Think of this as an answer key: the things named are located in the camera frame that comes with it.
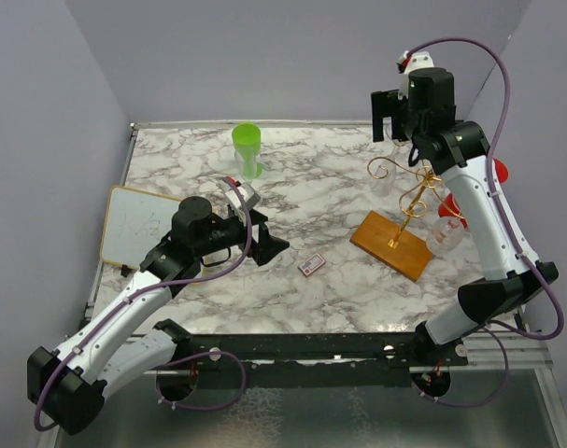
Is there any green plastic wine glass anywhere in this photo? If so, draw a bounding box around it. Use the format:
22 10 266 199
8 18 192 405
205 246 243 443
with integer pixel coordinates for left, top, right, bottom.
232 123 262 180

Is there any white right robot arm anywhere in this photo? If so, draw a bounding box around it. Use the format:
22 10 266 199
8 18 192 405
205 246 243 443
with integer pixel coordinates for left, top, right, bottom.
371 67 559 365

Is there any clear glass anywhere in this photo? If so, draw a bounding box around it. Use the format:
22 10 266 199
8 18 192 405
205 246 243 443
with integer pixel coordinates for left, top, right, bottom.
426 217 465 257
234 146 263 181
370 143 399 197

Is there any yellow-framed whiteboard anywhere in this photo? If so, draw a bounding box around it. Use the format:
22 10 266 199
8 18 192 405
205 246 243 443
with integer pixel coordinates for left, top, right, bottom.
100 186 181 270

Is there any red plastic wine glass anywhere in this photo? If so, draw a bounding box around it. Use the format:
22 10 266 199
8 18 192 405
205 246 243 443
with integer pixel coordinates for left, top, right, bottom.
437 159 509 229

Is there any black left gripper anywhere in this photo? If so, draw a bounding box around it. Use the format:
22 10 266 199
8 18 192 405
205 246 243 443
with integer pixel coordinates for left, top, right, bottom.
195 208 290 265

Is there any gold wire glass rack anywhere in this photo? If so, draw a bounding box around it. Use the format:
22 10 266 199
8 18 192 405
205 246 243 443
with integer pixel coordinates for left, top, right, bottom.
350 156 444 282

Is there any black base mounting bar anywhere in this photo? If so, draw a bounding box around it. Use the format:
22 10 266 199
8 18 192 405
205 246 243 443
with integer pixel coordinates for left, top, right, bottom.
154 319 467 390

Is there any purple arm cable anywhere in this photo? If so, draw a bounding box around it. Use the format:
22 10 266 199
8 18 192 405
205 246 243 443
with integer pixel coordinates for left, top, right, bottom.
406 38 567 410
34 175 254 430

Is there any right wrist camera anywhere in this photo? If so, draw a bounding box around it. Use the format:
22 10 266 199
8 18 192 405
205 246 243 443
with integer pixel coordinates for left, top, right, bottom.
397 51 434 75

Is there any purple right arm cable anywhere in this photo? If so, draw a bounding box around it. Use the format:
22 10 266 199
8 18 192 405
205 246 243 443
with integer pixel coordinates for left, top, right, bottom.
406 38 567 410

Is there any small red white card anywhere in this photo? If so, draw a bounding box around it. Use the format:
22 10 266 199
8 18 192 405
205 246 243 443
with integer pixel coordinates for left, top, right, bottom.
298 254 326 277

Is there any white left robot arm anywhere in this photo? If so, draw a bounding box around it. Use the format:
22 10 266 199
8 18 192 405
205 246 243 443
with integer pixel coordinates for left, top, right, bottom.
26 190 290 435

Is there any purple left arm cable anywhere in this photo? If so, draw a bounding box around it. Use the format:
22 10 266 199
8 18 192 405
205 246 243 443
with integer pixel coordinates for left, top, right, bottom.
34 175 254 430

